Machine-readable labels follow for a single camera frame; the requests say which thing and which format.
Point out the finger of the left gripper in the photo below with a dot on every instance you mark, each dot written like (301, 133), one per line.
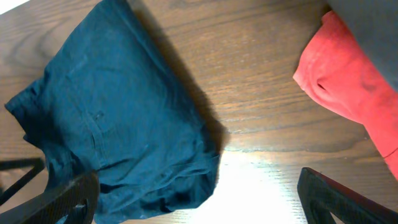
(37, 165)

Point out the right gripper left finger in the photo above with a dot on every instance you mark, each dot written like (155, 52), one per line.
(74, 201)

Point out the red folded garment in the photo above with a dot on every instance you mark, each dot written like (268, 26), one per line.
(334, 72)

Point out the navy blue shorts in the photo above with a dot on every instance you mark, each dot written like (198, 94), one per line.
(109, 102)

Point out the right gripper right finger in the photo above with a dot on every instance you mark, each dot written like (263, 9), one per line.
(322, 198)

